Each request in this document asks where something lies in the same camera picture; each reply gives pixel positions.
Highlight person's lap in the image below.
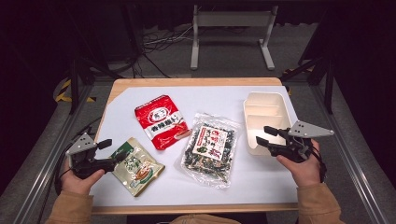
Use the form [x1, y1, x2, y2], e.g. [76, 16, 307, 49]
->
[169, 214, 242, 224]

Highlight green and beige seasoning packet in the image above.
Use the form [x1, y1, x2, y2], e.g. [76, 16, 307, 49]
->
[110, 136, 166, 198]

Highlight clear dried vegetable packet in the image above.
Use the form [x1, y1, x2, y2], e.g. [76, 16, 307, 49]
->
[180, 112, 241, 190]

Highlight white table mat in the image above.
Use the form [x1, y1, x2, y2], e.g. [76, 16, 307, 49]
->
[90, 85, 300, 207]

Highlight red seasoning packet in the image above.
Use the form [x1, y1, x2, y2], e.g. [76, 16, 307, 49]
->
[134, 94, 191, 151]

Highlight person's left hand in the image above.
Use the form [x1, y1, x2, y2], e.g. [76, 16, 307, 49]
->
[60, 158, 106, 196]

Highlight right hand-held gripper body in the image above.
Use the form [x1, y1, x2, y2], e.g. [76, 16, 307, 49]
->
[266, 119, 335, 164]

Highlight wooden table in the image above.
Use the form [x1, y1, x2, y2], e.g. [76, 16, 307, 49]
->
[90, 77, 300, 216]

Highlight white divided container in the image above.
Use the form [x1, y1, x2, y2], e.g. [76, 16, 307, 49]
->
[242, 91, 293, 157]

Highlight yellow and black hazard tape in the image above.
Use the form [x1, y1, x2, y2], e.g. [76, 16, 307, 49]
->
[54, 78, 97, 104]

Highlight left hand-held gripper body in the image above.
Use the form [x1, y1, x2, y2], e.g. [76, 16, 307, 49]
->
[64, 133, 117, 180]

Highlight bundle of floor cables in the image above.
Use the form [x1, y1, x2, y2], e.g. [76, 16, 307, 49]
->
[132, 24, 195, 78]

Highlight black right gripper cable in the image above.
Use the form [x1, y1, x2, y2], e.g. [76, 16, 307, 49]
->
[311, 144, 329, 184]

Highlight person's right hand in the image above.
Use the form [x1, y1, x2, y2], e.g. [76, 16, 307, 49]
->
[276, 138, 322, 189]

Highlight grey metal stand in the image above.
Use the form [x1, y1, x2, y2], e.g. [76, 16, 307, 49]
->
[190, 4, 279, 71]

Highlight black stand legs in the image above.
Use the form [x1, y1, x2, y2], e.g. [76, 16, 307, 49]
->
[279, 55, 335, 115]
[68, 55, 125, 115]

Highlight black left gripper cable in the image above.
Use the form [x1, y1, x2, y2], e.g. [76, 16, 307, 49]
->
[53, 116, 104, 197]

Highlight aluminium rail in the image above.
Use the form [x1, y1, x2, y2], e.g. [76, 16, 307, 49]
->
[12, 83, 94, 224]
[311, 83, 390, 224]

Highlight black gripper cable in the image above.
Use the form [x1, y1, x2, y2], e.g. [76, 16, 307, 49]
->
[53, 116, 104, 197]
[311, 144, 329, 184]

